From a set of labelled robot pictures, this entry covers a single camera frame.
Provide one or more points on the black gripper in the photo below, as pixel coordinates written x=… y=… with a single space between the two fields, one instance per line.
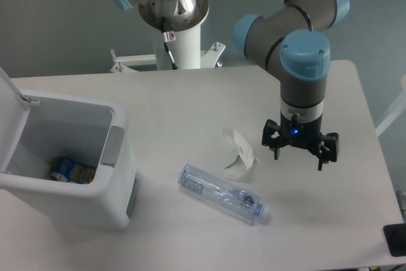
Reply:
x=304 y=136

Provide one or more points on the white paper wrapper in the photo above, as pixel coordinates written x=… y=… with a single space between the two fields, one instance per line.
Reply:
x=243 y=156

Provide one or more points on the clear plastic water bottle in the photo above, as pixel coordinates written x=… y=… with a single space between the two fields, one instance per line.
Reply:
x=231 y=199

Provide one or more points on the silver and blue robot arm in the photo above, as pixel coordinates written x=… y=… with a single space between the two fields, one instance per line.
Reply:
x=290 y=45

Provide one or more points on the white plastic trash can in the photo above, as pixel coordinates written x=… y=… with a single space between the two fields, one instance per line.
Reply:
x=68 y=157

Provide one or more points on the white trash can lid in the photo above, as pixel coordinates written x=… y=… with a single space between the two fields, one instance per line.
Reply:
x=14 y=113

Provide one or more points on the black device at table edge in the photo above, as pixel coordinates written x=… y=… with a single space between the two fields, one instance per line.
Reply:
x=395 y=238

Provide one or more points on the blue and yellow carton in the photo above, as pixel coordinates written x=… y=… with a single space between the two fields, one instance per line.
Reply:
x=65 y=169

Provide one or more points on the white frame at right edge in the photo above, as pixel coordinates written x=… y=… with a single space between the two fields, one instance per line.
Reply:
x=393 y=111

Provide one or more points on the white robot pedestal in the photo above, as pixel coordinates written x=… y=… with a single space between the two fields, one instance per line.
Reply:
x=175 y=29

